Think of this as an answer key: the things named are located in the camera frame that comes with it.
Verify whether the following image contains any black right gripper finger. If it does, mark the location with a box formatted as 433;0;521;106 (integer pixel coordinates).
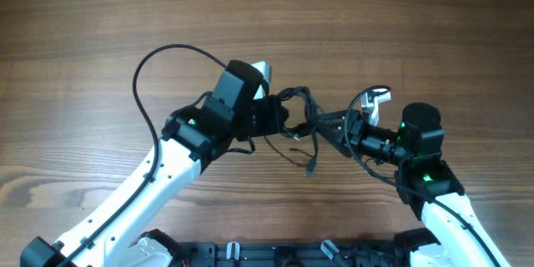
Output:
320;131;350;158
314;110;346;134

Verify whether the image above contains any thick black cable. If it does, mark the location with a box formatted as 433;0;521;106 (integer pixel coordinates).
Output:
277;86;322;178

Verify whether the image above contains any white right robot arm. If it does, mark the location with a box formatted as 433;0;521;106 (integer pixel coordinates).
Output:
314;103;508;266

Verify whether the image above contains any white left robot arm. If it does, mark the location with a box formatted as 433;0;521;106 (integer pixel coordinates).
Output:
20;60;287;266

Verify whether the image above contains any black right camera cable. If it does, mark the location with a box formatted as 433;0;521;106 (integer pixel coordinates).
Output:
343;85;501;267

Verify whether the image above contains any black camera cable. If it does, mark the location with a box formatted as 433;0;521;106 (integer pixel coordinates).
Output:
53;43;229;267
343;85;501;267

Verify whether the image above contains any black left camera cable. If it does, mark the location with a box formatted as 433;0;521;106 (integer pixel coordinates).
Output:
53;43;229;267

